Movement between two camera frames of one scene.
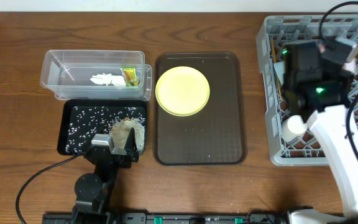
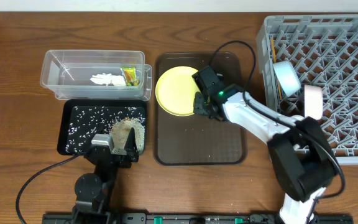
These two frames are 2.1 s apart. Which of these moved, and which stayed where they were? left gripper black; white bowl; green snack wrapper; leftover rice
Moved: white bowl
Stayed: left gripper black; green snack wrapper; leftover rice
